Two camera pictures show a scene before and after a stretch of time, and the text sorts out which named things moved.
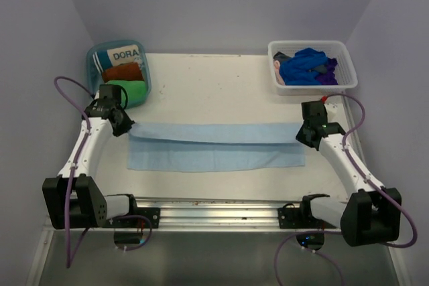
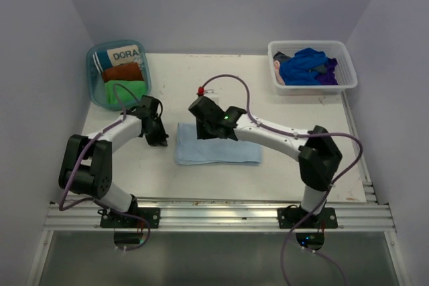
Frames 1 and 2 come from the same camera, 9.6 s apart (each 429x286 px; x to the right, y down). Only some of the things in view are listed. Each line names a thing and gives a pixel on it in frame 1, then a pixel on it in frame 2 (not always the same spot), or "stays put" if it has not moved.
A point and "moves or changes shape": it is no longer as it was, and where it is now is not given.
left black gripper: [125, 126] to [161, 139]
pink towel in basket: [277, 64] stays put
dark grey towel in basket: [280, 57] stays put
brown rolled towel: [123, 72] stays put
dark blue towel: [295, 70] stays put
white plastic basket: [311, 67] stays put
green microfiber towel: [136, 90] stays put
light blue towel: [181, 147] moves or changes shape
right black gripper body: [301, 135] to [204, 130]
